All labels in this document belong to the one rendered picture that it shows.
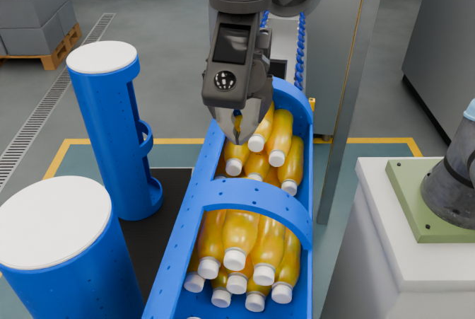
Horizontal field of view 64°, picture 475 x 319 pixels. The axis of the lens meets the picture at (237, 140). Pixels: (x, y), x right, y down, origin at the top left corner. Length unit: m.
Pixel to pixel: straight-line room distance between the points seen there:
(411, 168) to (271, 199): 0.34
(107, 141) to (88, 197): 0.75
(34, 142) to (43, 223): 2.13
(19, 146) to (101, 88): 1.61
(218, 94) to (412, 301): 0.60
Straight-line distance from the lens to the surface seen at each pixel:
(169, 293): 0.62
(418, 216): 0.82
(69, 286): 1.00
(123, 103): 1.64
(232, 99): 0.39
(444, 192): 0.81
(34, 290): 1.02
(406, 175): 0.89
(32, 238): 0.99
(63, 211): 1.02
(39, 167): 2.88
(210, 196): 0.71
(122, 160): 1.82
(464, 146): 0.74
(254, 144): 0.93
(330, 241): 2.22
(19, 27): 3.98
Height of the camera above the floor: 1.75
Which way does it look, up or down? 39 degrees down
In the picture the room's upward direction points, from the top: straight up
